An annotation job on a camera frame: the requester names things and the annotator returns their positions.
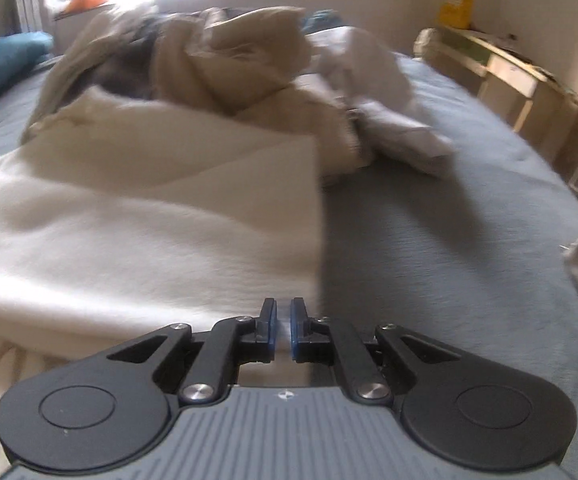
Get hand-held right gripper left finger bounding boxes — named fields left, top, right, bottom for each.
left=106, top=297, right=277, bottom=407

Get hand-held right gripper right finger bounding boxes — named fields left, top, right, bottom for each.
left=289, top=297, right=462, bottom=403

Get cream fleece sweater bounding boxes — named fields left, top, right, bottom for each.
left=0, top=85, right=326, bottom=480

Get grey bed blanket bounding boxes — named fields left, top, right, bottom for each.
left=0, top=35, right=578, bottom=480

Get khaki pants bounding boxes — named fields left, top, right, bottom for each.
left=234, top=72, right=370, bottom=186

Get light grey shirt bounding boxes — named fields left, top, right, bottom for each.
left=309, top=25, right=454, bottom=178

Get dark plaid shirt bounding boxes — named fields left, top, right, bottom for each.
left=96, top=15, right=170, bottom=101

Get blue jeans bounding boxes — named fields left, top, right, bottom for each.
left=301, top=8, right=344, bottom=33

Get cream round bedpost ornament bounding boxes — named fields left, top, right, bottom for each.
left=414, top=27, right=442, bottom=58

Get light wooden desk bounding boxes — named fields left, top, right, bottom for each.
left=431, top=22, right=578, bottom=161

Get yellow box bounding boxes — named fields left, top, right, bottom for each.
left=439, top=0, right=476, bottom=30

